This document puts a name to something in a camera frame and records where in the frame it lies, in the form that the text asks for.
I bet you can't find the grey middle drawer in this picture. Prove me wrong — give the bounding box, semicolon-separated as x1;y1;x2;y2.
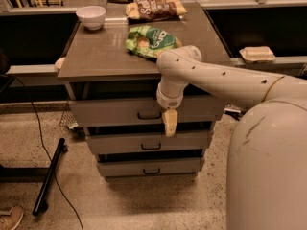
86;130;212;154

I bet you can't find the brown chip bag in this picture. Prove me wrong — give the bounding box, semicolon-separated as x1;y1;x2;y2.
126;0;187;21

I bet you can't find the grey drawer cabinet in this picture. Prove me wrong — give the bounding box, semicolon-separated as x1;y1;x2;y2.
59;6;219;165

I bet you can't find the grey drawer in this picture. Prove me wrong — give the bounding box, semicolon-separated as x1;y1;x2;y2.
69;95;225;127
98;157;204;177
86;130;212;154

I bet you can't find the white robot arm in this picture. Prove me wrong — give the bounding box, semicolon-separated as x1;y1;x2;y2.
156;46;307;230

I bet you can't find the black floor cable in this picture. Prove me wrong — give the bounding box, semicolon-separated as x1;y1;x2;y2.
0;74;85;230

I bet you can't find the white foam takeout box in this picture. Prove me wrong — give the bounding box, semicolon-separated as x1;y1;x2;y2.
239;46;276;63

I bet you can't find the grey bottom drawer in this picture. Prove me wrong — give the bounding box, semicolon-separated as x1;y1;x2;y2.
98;157;204;177

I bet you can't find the small beige disc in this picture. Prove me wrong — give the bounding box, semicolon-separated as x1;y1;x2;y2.
55;57;65;70

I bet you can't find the wire mesh basket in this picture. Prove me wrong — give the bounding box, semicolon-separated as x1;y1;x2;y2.
59;103;85;140

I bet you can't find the white ceramic bowl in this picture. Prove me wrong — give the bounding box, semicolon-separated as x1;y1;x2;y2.
76;6;106;30

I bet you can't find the green snack bag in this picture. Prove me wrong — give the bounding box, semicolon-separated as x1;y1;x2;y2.
125;25;182;58

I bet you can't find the brown shoe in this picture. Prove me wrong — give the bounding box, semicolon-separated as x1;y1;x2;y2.
0;205;24;230

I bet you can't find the black table leg left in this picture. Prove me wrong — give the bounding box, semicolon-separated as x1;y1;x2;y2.
0;138;67;217

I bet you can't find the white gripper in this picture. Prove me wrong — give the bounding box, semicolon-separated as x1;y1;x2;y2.
156;76;188;137

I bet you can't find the grey top drawer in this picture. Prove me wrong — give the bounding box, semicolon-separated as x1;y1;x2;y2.
69;95;225;127

